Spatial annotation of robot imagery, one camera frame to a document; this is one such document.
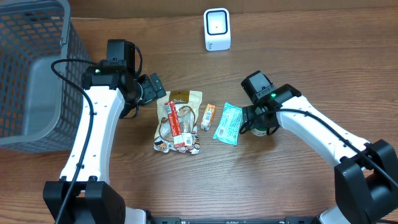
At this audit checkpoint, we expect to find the green lid jar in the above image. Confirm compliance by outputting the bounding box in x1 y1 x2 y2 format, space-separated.
251 128 267 136

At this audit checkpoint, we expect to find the teal wet wipes pack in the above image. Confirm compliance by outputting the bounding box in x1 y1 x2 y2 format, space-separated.
213 102 243 146

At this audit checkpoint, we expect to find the small orange box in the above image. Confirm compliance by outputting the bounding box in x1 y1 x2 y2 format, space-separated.
200 104 216 131

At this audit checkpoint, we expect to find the snack bag with red label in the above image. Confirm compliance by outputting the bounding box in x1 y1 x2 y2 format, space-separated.
154 90 203 155

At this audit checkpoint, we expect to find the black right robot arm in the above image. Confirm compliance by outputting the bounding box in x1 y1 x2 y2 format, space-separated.
239 70 397 223

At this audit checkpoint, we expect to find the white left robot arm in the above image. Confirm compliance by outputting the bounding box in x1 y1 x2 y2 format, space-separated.
43 39 166 223

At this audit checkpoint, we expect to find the white barcode scanner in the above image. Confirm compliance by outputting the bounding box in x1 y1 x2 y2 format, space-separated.
203 7 231 52

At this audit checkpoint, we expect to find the grey plastic shopping basket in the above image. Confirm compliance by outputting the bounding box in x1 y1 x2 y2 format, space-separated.
1 1 90 153

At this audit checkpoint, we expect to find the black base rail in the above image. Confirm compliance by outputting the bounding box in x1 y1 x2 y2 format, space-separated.
147 217 315 224

